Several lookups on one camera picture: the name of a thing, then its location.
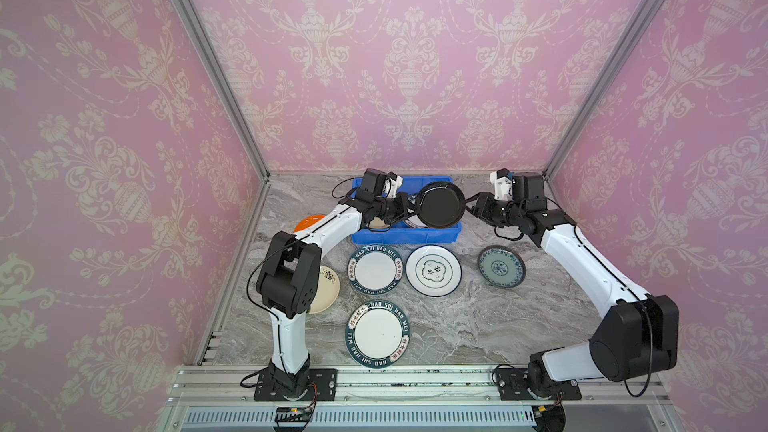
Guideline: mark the corner aluminium post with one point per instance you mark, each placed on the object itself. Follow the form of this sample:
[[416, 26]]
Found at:
[[639, 21], [194, 25]]

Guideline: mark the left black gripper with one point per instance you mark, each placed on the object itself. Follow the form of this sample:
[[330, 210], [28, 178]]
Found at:
[[401, 203]]

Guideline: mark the cream plate with small motifs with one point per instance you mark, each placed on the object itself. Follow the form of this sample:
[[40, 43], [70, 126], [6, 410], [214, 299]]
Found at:
[[377, 224]]

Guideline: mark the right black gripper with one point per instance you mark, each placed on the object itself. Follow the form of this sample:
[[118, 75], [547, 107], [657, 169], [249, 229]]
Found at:
[[488, 208]]

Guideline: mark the orange plate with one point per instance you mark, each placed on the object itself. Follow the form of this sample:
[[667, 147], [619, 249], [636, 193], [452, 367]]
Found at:
[[308, 222]]

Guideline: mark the left corner aluminium post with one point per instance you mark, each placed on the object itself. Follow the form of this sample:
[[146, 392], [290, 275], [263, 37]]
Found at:
[[194, 25]]

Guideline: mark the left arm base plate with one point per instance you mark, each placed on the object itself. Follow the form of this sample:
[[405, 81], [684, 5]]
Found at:
[[312, 384]]

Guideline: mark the blue plastic bin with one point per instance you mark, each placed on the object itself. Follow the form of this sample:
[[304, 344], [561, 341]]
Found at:
[[402, 233]]

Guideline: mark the cream plate with dark spot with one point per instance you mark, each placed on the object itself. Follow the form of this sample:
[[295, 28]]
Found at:
[[327, 291]]

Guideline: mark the white plate with flower outline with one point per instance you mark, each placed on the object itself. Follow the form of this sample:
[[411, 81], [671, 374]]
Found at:
[[433, 271]]

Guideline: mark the right corner aluminium post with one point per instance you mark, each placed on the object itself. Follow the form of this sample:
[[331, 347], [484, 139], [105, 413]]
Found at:
[[639, 21]]

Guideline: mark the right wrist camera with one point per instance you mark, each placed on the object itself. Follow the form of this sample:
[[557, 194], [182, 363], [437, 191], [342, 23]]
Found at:
[[502, 182]]

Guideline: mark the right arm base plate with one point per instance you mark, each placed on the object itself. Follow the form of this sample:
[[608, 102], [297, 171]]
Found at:
[[515, 384]]

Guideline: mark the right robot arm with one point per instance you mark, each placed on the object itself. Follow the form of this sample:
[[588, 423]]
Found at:
[[638, 332]]

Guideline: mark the black plate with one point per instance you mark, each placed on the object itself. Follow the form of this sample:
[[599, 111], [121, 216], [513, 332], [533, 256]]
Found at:
[[440, 205]]

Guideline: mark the aluminium front rail frame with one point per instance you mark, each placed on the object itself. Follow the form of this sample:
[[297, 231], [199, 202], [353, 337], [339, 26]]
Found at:
[[410, 398]]

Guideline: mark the green rimmed plate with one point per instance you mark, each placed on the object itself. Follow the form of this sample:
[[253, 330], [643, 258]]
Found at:
[[375, 269], [415, 222], [377, 334]]

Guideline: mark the teal blue floral plate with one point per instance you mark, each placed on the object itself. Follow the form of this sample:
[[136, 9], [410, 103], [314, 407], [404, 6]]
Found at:
[[501, 266]]

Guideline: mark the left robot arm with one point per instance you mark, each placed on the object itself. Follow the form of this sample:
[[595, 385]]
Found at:
[[287, 279]]

